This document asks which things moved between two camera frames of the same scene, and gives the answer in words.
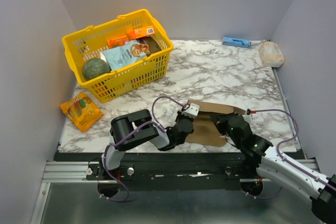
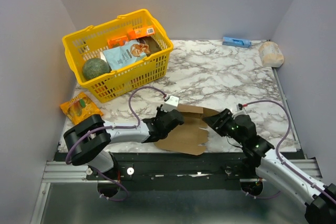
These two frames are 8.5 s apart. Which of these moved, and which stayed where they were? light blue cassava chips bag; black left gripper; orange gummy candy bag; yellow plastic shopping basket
Moved: black left gripper
Stayed: orange gummy candy bag; yellow plastic shopping basket; light blue cassava chips bag
